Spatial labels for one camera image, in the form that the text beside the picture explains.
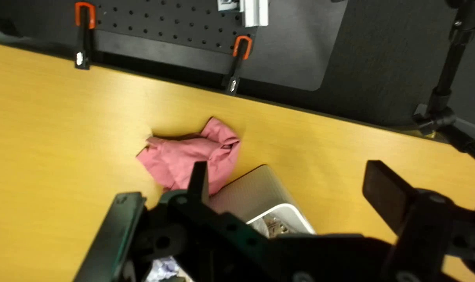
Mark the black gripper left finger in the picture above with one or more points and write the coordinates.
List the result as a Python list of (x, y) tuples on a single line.
[(114, 236)]

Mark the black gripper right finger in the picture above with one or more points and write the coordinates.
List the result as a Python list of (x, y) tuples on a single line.
[(391, 196)]

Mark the white plastic basket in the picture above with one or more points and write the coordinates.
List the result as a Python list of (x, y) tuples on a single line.
[(258, 196)]

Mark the lavender patterned cloth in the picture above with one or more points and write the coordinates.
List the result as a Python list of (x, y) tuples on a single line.
[(164, 272)]

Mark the pink cloth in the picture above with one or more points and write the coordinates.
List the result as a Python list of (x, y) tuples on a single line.
[(190, 157)]

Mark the clear bag of brown pieces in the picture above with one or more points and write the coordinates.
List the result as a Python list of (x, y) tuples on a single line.
[(278, 226)]

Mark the orange black spring clamp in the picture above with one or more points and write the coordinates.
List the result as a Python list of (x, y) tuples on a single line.
[(239, 60), (84, 32)]

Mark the black perforated board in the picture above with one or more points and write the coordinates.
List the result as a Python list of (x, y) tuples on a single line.
[(195, 26)]

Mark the black camera tripod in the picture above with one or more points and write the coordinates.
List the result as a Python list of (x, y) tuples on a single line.
[(449, 79)]

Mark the aluminium rail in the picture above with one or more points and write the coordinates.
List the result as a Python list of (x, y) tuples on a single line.
[(253, 12)]

